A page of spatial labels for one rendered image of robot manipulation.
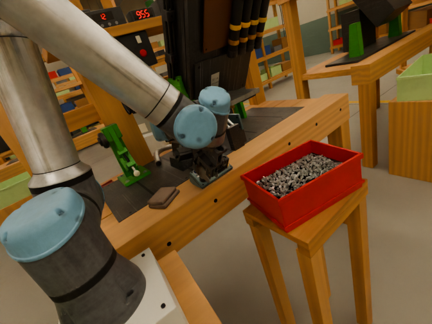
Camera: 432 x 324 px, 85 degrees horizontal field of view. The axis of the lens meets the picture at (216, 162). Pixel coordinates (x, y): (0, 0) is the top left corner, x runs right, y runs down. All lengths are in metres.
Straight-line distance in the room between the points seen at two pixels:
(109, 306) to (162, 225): 0.38
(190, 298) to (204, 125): 0.39
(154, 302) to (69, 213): 0.21
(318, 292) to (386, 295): 0.76
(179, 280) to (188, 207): 0.27
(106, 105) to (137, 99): 0.91
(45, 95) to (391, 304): 1.58
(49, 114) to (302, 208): 0.64
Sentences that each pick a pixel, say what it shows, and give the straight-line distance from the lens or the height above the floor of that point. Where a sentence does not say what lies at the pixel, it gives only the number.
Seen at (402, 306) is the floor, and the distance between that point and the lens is 1.58.
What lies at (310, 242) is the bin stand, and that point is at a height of 0.80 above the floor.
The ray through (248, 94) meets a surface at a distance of 0.99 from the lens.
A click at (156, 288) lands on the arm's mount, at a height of 0.96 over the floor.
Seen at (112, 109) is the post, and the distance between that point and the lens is 1.30.
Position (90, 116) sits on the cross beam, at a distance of 1.38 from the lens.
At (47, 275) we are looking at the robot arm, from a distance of 0.46.
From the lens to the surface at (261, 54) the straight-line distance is 6.82.
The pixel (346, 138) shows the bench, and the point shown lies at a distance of 1.58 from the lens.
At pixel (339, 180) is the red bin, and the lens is 0.79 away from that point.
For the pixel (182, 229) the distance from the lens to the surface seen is 0.85.
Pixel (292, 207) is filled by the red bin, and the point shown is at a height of 0.88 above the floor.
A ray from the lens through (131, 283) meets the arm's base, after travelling 0.50.
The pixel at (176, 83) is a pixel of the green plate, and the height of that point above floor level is 1.25.
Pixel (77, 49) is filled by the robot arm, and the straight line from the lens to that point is 0.40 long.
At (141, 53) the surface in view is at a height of 1.41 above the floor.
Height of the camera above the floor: 1.31
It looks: 24 degrees down
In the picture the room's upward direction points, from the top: 19 degrees counter-clockwise
